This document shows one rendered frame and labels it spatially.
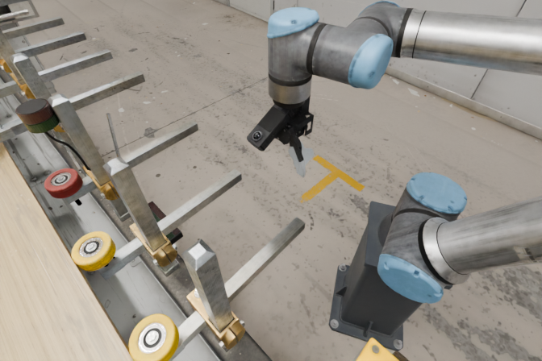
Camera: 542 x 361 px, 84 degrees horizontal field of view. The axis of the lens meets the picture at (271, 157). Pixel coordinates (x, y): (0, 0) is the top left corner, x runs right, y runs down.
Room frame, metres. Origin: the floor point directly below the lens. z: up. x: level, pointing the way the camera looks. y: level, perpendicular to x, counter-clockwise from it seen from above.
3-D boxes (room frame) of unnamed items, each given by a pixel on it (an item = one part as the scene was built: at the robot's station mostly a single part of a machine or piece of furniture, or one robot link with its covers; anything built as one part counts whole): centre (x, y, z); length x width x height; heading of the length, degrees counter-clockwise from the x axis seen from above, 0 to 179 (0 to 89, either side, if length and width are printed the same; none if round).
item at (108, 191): (0.56, 0.48, 0.85); 0.14 x 0.06 x 0.05; 46
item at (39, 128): (0.52, 0.49, 1.10); 0.06 x 0.06 x 0.02
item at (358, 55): (0.51, -0.14, 1.25); 0.12 x 0.12 x 0.09; 60
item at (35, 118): (0.52, 0.49, 1.13); 0.06 x 0.06 x 0.02
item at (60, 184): (0.52, 0.55, 0.85); 0.08 x 0.08 x 0.11
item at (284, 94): (0.56, -0.04, 1.16); 0.10 x 0.09 x 0.05; 43
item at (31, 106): (0.52, 0.49, 1.03); 0.06 x 0.06 x 0.22; 46
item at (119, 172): (0.38, 0.28, 0.87); 0.04 x 0.04 x 0.48; 46
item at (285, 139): (0.56, -0.04, 1.08); 0.09 x 0.08 x 0.12; 133
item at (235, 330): (0.22, 0.12, 0.81); 0.14 x 0.06 x 0.05; 46
